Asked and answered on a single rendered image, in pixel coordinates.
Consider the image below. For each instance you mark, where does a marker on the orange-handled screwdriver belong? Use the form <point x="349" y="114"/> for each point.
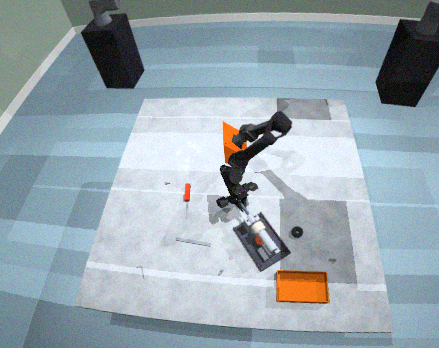
<point x="187" y="196"/>

